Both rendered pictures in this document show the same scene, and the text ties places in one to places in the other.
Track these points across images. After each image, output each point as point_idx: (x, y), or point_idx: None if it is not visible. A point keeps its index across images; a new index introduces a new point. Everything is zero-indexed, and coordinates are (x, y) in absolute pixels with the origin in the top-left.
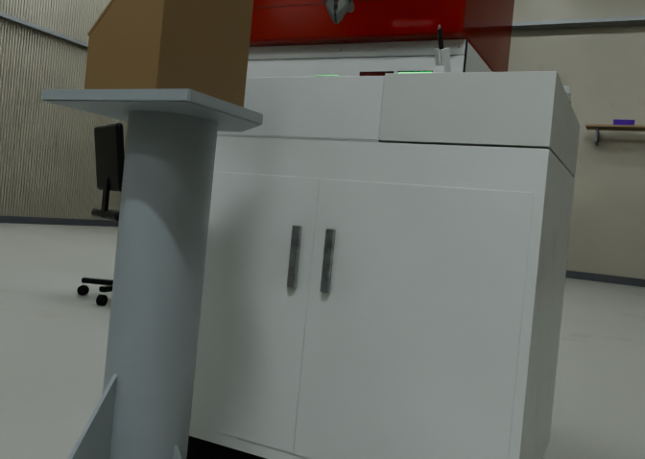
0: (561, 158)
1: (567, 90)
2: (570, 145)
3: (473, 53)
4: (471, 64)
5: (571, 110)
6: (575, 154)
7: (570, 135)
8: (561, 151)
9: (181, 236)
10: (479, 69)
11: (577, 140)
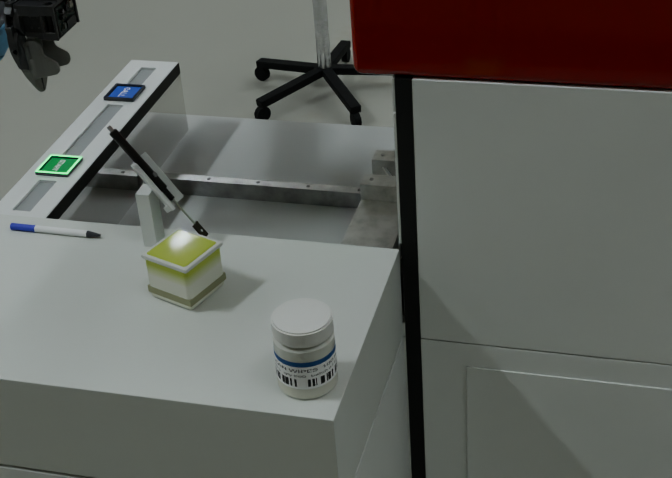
0: (29, 467)
1: (276, 336)
2: (161, 453)
3: (479, 93)
4: (471, 122)
5: (106, 399)
6: (286, 471)
7: (141, 438)
8: (29, 457)
9: None
10: (560, 118)
11: (299, 448)
